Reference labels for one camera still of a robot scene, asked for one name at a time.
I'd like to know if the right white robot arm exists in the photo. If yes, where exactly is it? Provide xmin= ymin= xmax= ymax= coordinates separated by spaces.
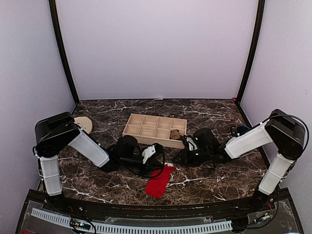
xmin=173 ymin=109 xmax=310 ymax=212

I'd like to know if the wooden compartment tray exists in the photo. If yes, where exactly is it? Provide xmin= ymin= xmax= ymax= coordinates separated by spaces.
xmin=122 ymin=114 xmax=187 ymax=149

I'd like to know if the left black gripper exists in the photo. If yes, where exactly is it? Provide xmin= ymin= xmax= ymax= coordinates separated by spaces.
xmin=120 ymin=154 xmax=164 ymax=177

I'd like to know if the right black frame post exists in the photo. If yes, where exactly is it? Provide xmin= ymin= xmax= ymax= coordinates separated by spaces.
xmin=236 ymin=0 xmax=265 ymax=104

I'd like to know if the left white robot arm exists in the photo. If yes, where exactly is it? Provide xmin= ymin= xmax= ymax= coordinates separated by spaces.
xmin=33 ymin=112 xmax=165 ymax=213

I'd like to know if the round wooden plate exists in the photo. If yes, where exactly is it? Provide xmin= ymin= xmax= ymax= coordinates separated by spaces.
xmin=74 ymin=117 xmax=93 ymax=134

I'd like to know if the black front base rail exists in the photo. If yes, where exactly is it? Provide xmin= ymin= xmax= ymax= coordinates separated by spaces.
xmin=21 ymin=187 xmax=293 ymax=221

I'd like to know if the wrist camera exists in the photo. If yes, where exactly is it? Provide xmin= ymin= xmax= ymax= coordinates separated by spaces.
xmin=113 ymin=135 xmax=165 ymax=167
xmin=182 ymin=128 xmax=220 ymax=156

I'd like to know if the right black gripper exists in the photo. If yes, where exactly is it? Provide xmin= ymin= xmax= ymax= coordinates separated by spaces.
xmin=173 ymin=147 xmax=212 ymax=167

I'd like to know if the beige ribbed sock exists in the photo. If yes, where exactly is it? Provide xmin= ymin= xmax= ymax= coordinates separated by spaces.
xmin=170 ymin=129 xmax=185 ymax=140

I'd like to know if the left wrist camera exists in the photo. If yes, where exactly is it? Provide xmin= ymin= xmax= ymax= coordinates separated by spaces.
xmin=113 ymin=135 xmax=165 ymax=167

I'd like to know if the left black frame post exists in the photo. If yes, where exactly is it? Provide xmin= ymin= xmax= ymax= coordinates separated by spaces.
xmin=48 ymin=0 xmax=80 ymax=105

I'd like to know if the black frame post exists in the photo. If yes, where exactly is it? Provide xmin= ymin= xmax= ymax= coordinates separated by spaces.
xmin=236 ymin=0 xmax=265 ymax=104
xmin=48 ymin=0 xmax=80 ymax=105

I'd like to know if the blue enamel mug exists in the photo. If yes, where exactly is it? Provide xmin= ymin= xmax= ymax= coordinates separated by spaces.
xmin=230 ymin=125 xmax=250 ymax=136

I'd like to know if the white slotted cable duct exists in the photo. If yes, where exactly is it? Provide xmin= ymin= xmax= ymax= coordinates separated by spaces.
xmin=30 ymin=208 xmax=233 ymax=234

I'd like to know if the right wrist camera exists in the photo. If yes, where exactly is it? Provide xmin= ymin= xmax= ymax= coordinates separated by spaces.
xmin=182 ymin=128 xmax=220 ymax=156

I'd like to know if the left circuit board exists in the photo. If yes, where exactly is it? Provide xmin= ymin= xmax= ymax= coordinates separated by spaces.
xmin=69 ymin=218 xmax=91 ymax=230

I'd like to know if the red sock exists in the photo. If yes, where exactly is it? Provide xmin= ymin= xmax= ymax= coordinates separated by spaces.
xmin=145 ymin=163 xmax=176 ymax=198

